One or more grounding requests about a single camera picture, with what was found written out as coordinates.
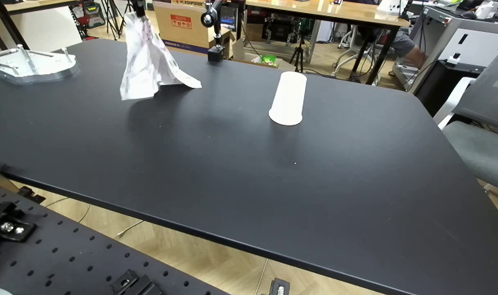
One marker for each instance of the small black tripod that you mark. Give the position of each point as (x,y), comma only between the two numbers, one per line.
(299,55)

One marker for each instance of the white cloth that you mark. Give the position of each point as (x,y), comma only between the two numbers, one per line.
(145,66)

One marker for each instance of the large cardboard box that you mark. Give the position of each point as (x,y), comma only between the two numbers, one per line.
(184,34)

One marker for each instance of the white paper cup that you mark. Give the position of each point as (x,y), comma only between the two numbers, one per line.
(289,101)

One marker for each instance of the white cabinet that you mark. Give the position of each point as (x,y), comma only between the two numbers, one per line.
(479,47)

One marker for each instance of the small black mounting block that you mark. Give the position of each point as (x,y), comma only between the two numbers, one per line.
(132,284)

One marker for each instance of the grey office chair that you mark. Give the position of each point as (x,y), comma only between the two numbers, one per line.
(479,148)

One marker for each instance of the black bracket with silver bolt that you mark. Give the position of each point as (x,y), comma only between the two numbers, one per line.
(12,230)

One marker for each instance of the seated person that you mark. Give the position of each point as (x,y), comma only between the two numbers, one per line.
(410,47)

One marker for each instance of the black perforated breadboard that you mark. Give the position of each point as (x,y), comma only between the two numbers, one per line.
(70,263)

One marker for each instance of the long wooden desk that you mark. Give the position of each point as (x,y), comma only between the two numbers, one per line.
(325,11)

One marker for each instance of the black articulated camera stand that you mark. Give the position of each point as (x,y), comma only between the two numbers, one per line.
(215,53)

